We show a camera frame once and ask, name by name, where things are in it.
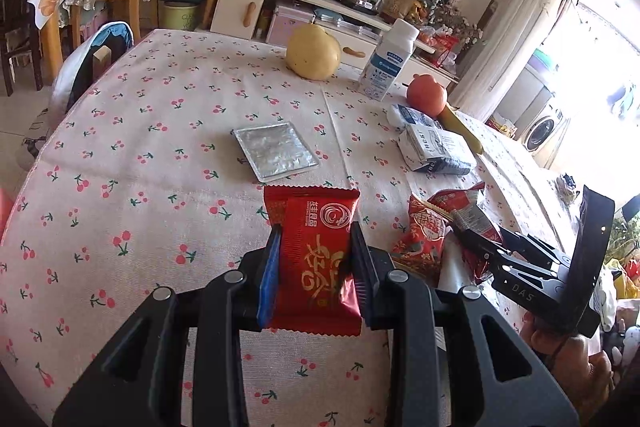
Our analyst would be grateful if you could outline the red snack packets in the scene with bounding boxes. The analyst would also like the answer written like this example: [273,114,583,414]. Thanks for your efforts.
[420,32,461,68]

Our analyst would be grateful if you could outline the brown paper bag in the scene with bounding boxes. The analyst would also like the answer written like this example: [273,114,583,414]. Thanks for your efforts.
[382,0,416,22]

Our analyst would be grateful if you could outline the silver foil packet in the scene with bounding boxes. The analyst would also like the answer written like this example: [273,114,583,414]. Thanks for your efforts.
[231,121,321,184]

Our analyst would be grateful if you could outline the small red snack wrapper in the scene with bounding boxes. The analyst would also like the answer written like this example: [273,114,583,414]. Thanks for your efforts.
[262,185,363,338]

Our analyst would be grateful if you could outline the white washing machine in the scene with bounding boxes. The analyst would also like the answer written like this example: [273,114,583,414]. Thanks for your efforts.
[520,102,571,155]

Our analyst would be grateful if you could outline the yellow banana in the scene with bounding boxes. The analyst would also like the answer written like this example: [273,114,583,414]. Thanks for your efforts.
[440,104,486,155]

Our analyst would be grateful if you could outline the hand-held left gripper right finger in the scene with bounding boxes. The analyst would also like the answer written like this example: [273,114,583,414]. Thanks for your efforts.
[350,222,576,427]

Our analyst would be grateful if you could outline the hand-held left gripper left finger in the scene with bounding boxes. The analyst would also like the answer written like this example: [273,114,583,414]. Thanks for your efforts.
[52,229,283,427]

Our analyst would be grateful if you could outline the cherry print tablecloth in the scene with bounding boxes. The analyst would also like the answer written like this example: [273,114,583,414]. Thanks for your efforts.
[0,28,571,427]

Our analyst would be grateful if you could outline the cream television cabinet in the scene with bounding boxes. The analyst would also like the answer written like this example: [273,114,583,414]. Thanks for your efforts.
[202,0,461,88]

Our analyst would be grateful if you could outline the small cat print chair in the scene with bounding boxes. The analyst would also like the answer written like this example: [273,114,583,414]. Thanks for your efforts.
[50,21,136,118]

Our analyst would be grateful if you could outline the green waste bin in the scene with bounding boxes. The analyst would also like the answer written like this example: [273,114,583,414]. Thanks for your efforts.
[159,2,201,32]

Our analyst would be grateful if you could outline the red tomato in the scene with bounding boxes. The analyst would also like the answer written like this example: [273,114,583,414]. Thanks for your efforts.
[406,74,448,118]

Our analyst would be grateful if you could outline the white lace cover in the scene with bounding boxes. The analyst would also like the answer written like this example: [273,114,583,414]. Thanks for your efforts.
[450,0,573,122]

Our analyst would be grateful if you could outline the white plastic bottle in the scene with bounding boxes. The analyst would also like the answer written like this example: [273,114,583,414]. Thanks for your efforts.
[357,18,421,102]

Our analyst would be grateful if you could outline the pink storage box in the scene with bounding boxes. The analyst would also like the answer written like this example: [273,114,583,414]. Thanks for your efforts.
[265,4,316,48]

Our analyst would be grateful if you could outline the dark wooden chair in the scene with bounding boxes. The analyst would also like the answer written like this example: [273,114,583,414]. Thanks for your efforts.
[0,0,43,95]

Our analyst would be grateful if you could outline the person's right hand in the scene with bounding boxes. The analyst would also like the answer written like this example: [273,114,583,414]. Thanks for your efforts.
[520,312,616,427]

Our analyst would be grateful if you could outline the red snack bag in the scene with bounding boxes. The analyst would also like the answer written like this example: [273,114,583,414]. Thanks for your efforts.
[390,182,503,285]

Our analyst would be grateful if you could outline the yellow pear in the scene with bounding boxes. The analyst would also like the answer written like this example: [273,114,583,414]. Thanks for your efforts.
[286,23,342,82]

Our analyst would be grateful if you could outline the dried flower bunch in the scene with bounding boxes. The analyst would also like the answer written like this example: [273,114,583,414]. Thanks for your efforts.
[430,0,483,40]

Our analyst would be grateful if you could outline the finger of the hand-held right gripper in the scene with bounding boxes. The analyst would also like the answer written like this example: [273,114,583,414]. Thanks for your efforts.
[450,224,531,280]
[497,227,571,265]

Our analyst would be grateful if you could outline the white tissue packet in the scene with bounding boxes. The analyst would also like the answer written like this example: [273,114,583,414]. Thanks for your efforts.
[397,122,478,175]

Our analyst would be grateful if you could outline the stack of plastic basins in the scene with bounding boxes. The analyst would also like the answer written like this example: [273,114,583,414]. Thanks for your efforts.
[527,48,558,75]

